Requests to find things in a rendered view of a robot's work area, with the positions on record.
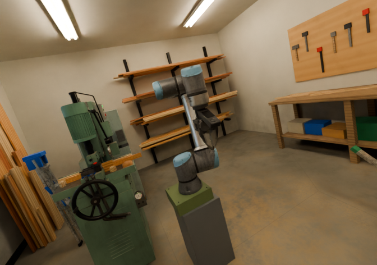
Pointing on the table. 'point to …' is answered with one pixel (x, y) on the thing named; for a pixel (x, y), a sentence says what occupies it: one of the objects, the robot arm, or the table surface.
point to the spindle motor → (78, 122)
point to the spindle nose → (88, 147)
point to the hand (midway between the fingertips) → (212, 147)
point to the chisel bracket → (93, 158)
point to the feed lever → (102, 128)
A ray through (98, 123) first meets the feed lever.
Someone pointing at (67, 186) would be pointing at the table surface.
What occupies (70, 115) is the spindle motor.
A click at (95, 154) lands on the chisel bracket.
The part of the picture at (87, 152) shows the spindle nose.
